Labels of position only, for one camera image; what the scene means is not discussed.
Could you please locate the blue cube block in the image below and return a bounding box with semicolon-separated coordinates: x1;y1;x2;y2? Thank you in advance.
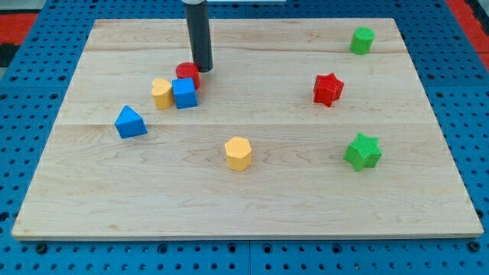
172;77;198;109

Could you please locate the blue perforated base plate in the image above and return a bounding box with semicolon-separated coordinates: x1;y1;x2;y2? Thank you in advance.
1;0;488;274

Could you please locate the light wooden board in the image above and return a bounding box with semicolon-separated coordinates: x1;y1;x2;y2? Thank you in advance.
11;18;484;241

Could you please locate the red star block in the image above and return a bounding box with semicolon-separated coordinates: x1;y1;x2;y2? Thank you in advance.
313;73;344;107

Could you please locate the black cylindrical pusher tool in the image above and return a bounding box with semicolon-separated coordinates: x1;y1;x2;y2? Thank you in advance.
183;0;213;73

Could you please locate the green star block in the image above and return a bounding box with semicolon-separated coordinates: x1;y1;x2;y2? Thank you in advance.
343;132;383;172

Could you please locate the yellow heart block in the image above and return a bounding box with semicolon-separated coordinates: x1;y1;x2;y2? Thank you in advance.
151;78;173;109

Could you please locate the yellow hexagon block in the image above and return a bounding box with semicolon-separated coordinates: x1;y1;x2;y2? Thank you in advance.
225;137;252;171

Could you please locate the blue triangle block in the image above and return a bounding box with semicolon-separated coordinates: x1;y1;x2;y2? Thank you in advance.
114;105;147;139

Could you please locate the green cylinder block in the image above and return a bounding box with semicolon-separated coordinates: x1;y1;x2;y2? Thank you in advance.
350;27;375;55

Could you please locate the red cylinder block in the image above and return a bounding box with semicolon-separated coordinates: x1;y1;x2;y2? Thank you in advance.
175;62;200;89

